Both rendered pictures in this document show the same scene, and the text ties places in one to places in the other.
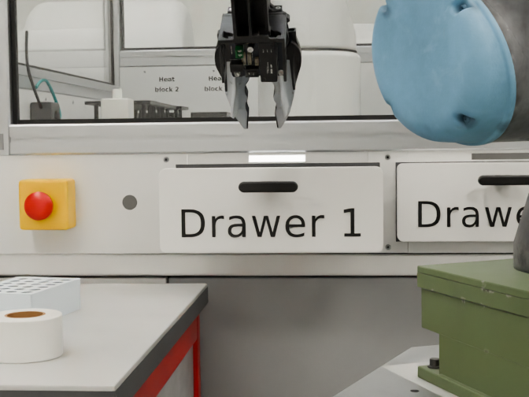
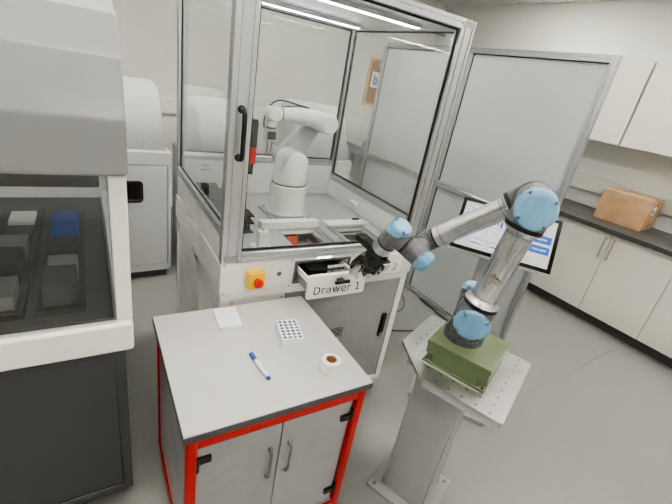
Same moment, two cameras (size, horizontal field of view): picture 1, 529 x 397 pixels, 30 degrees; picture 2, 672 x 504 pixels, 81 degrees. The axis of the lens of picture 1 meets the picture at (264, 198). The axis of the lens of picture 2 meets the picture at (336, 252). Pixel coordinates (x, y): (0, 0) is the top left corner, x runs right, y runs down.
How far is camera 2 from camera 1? 121 cm
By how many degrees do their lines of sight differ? 42
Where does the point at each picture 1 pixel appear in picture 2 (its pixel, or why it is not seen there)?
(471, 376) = (444, 366)
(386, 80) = (459, 326)
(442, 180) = not seen: hidden behind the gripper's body
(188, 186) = (317, 281)
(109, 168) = (274, 264)
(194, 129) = (302, 250)
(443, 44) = (480, 328)
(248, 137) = (317, 251)
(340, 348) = (330, 304)
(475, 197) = not seen: hidden behind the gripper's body
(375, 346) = (338, 302)
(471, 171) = not seen: hidden behind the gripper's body
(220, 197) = (325, 283)
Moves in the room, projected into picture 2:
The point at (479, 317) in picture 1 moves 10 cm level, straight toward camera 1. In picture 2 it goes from (450, 357) to (468, 376)
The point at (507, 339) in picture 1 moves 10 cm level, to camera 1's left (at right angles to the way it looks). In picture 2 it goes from (460, 365) to (441, 373)
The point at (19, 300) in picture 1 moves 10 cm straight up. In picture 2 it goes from (300, 340) to (304, 317)
